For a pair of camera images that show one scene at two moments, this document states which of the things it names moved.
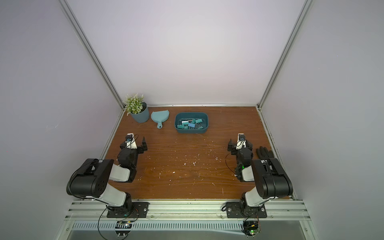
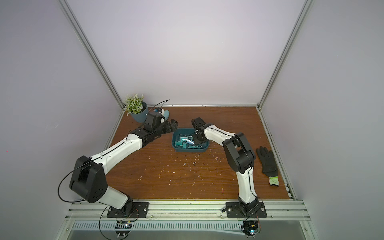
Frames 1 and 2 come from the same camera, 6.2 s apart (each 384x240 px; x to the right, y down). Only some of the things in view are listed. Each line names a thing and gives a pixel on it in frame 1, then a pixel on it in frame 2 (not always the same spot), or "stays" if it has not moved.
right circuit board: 250,228 stays
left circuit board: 123,228 stays
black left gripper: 144,146 to 168,128
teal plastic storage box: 191,122 to 204,148
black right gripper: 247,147 to 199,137
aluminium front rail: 94,210 stays
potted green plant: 135,105 stays
